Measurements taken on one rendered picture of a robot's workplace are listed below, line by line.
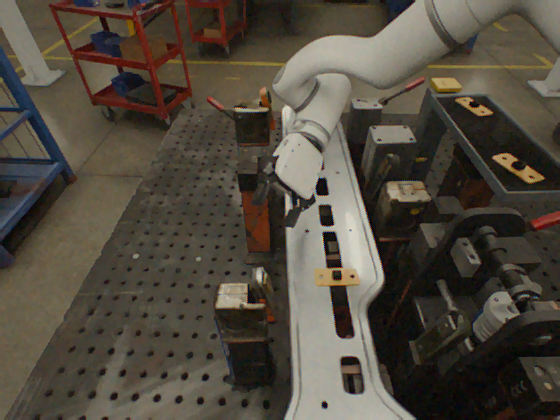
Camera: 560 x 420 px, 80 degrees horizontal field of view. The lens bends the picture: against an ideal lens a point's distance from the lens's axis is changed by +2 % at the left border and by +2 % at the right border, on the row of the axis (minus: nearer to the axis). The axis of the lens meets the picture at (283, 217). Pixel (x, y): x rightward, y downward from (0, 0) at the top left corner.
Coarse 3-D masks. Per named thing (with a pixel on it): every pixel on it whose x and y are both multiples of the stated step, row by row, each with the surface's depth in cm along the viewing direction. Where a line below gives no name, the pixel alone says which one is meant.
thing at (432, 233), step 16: (432, 224) 62; (448, 224) 62; (416, 240) 64; (432, 240) 59; (416, 256) 64; (400, 288) 75; (400, 304) 75; (384, 320) 86; (400, 320) 76; (384, 336) 85
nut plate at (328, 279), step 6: (318, 270) 64; (324, 270) 64; (330, 270) 64; (336, 270) 63; (342, 270) 64; (348, 270) 64; (354, 270) 64; (318, 276) 63; (324, 276) 63; (330, 276) 63; (336, 276) 62; (342, 276) 63; (348, 276) 63; (354, 276) 63; (318, 282) 62; (324, 282) 62; (330, 282) 62; (336, 282) 62; (342, 282) 62; (348, 282) 62; (354, 282) 62
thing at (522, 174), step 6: (498, 156) 63; (504, 156) 63; (510, 156) 63; (498, 162) 62; (504, 162) 61; (510, 162) 61; (516, 162) 60; (522, 162) 60; (510, 168) 60; (516, 168) 60; (522, 168) 60; (528, 168) 60; (516, 174) 59; (522, 174) 59; (528, 174) 59; (534, 174) 59; (540, 174) 59; (522, 180) 58; (528, 180) 58; (534, 180) 58; (540, 180) 58
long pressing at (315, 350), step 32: (288, 128) 102; (352, 192) 81; (320, 224) 73; (352, 224) 73; (288, 256) 67; (320, 256) 67; (352, 256) 67; (288, 288) 62; (320, 288) 61; (352, 288) 61; (288, 320) 58; (320, 320) 57; (352, 320) 57; (320, 352) 53; (352, 352) 53; (320, 384) 50; (288, 416) 47; (320, 416) 47; (352, 416) 47; (384, 416) 47
